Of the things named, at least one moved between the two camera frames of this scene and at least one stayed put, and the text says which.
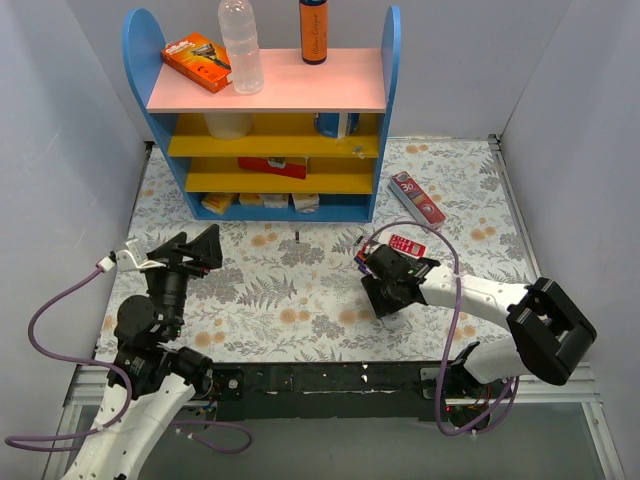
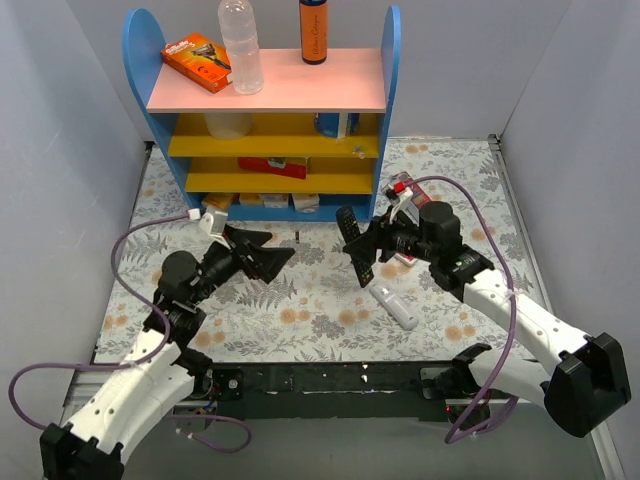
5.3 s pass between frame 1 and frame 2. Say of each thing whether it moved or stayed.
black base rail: stayed
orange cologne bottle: stayed
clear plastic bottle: stayed
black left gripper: moved
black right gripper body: moved
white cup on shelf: stayed
